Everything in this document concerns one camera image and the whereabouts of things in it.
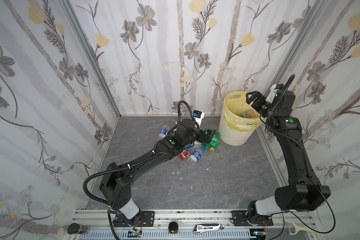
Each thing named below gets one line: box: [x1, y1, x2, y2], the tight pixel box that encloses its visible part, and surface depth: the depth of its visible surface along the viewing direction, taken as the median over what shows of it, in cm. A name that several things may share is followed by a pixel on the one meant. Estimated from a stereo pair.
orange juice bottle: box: [178, 149, 190, 161], surface depth 95 cm
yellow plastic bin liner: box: [223, 91, 264, 132], surface depth 87 cm
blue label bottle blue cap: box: [188, 146, 206, 165], surface depth 95 cm
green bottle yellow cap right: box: [209, 132, 221, 152], surface depth 102 cm
